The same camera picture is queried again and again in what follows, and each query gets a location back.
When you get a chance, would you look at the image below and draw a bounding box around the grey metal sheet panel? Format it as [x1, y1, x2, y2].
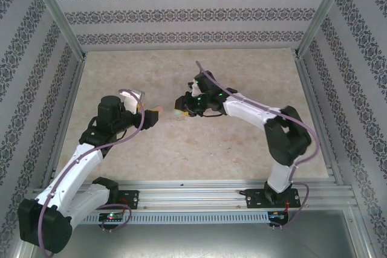
[11, 209, 376, 258]

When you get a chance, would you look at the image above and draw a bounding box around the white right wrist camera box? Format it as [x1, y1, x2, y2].
[187, 81, 203, 98]

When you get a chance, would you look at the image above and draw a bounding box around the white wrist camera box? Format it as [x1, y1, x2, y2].
[187, 81, 203, 98]
[120, 88, 146, 114]

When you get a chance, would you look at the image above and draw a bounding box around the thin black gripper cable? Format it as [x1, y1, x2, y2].
[199, 109, 224, 118]

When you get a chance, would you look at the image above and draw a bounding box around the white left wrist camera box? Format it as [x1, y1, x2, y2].
[120, 88, 146, 114]

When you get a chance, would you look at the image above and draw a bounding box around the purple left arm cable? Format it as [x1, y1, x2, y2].
[39, 88, 145, 254]

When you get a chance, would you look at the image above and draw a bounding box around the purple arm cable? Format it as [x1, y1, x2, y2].
[39, 88, 145, 254]
[195, 60, 320, 230]

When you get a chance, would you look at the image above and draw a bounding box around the aluminium side rail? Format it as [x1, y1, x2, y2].
[41, 57, 87, 188]
[294, 55, 344, 185]

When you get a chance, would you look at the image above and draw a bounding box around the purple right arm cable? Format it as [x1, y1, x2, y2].
[195, 60, 320, 230]

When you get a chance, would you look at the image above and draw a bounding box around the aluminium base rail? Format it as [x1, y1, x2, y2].
[28, 179, 354, 210]

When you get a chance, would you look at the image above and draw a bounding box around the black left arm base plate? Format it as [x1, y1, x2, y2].
[84, 190, 140, 210]

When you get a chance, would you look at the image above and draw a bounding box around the slotted grey cable duct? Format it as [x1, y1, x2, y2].
[41, 211, 270, 224]

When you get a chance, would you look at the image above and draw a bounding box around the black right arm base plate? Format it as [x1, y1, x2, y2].
[245, 188, 301, 210]

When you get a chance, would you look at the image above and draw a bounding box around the aluminium frame post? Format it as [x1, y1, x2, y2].
[24, 0, 87, 61]
[294, 0, 354, 58]

